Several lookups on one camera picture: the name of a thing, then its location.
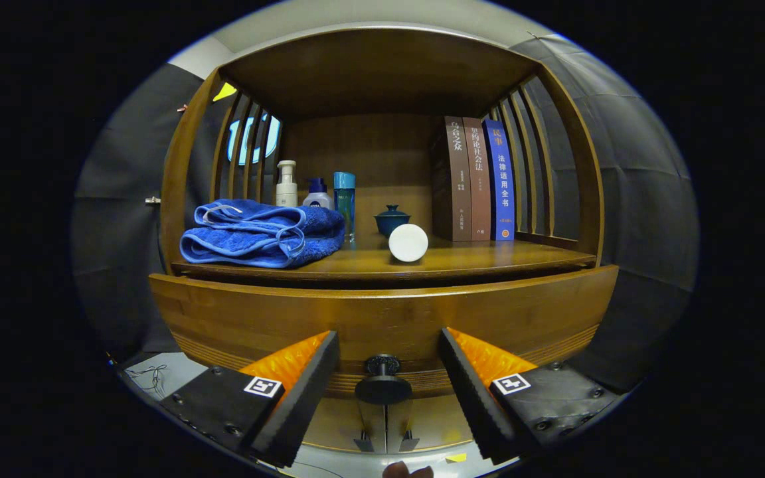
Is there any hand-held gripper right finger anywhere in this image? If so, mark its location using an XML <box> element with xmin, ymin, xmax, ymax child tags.
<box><xmin>438</xmin><ymin>327</ymin><xmax>622</xmax><ymax>465</ymax></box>

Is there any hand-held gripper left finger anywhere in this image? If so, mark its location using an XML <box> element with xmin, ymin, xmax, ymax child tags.
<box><xmin>159</xmin><ymin>330</ymin><xmax>341</xmax><ymax>469</ymax></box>

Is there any wooden drawer with black knob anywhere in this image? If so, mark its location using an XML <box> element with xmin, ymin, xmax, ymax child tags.
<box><xmin>149</xmin><ymin>264</ymin><xmax>620</xmax><ymax>406</ymax></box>

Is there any white and green tube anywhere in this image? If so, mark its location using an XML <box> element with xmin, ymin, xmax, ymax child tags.
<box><xmin>388</xmin><ymin>224</ymin><xmax>429</xmax><ymax>263</ymax></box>

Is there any wooden cabinet door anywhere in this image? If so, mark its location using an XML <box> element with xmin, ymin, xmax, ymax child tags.
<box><xmin>386</xmin><ymin>395</ymin><xmax>476</xmax><ymax>452</ymax></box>
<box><xmin>303</xmin><ymin>397</ymin><xmax>386</xmax><ymax>453</ymax></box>

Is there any wooden countertop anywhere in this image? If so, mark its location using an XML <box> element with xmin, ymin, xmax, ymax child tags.
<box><xmin>170</xmin><ymin>236</ymin><xmax>597</xmax><ymax>279</ymax></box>

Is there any wooden cabinet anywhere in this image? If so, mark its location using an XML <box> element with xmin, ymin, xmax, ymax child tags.
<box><xmin>159</xmin><ymin>27</ymin><xmax>606</xmax><ymax>455</ymax></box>

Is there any folded blue towel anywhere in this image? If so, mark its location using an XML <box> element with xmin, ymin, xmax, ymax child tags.
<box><xmin>180</xmin><ymin>199</ymin><xmax>346</xmax><ymax>270</ymax></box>

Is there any blue lidded teacup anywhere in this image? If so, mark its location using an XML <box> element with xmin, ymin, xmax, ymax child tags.
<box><xmin>374</xmin><ymin>204</ymin><xmax>412</xmax><ymax>238</ymax></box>

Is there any clear teal bottle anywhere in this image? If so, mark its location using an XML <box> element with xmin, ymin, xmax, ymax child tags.
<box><xmin>333</xmin><ymin>172</ymin><xmax>357</xmax><ymax>244</ymax></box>

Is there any white bottle with blue cap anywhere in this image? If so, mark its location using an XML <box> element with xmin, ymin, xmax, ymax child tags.
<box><xmin>302</xmin><ymin>177</ymin><xmax>333</xmax><ymax>210</ymax></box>

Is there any white pump bottle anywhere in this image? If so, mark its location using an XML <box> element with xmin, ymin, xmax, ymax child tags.
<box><xmin>276</xmin><ymin>160</ymin><xmax>299</xmax><ymax>208</ymax></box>

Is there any light brown book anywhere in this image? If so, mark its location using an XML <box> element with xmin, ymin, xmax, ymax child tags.
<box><xmin>462</xmin><ymin>117</ymin><xmax>493</xmax><ymax>242</ymax></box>

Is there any dark brown book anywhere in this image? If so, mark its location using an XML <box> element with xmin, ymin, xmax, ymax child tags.
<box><xmin>430</xmin><ymin>116</ymin><xmax>473</xmax><ymax>242</ymax></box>

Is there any blue book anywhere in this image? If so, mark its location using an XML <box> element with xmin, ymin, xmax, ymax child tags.
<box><xmin>482</xmin><ymin>119</ymin><xmax>517</xmax><ymax>241</ymax></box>

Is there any black floor cable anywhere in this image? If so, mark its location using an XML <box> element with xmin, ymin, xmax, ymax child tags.
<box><xmin>127</xmin><ymin>364</ymin><xmax>168</xmax><ymax>392</ymax></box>

